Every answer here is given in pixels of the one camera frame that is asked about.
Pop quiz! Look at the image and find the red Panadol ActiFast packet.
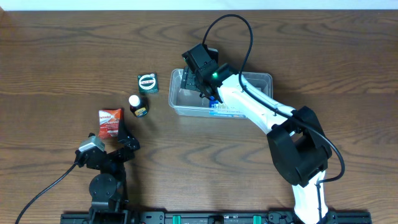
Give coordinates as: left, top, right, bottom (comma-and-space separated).
98, 108, 123, 139

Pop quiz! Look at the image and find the blue cooling patch box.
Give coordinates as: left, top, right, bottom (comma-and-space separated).
209, 100, 246, 118

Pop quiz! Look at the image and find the green Zam-Buk ointment box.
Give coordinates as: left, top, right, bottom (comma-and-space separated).
137, 73, 159, 94

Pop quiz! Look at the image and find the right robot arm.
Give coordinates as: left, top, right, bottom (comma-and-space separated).
181, 58, 333, 223

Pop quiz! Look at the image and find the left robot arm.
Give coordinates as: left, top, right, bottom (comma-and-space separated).
75, 120, 140, 224

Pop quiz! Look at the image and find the clear plastic container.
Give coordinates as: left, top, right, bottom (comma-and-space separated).
169, 68, 273, 118

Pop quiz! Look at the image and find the dark syrup bottle white cap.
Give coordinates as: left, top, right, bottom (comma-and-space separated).
128, 95, 149, 118

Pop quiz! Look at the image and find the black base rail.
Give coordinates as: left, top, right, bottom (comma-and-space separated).
60, 211, 373, 224

